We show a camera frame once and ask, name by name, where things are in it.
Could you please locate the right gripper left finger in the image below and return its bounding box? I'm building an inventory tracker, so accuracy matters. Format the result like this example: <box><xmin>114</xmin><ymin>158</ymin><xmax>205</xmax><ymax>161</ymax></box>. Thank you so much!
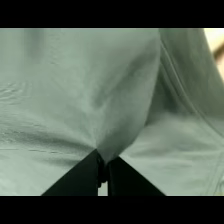
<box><xmin>41</xmin><ymin>148</ymin><xmax>106</xmax><ymax>197</ymax></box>

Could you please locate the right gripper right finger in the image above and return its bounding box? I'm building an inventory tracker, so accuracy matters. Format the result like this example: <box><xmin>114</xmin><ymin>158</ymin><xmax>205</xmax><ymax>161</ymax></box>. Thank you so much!
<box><xmin>105</xmin><ymin>156</ymin><xmax>166</xmax><ymax>197</ymax></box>

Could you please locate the pale green garment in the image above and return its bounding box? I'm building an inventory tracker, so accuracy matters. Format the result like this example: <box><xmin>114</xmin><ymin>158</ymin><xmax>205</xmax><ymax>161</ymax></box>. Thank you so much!
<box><xmin>0</xmin><ymin>28</ymin><xmax>224</xmax><ymax>197</ymax></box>

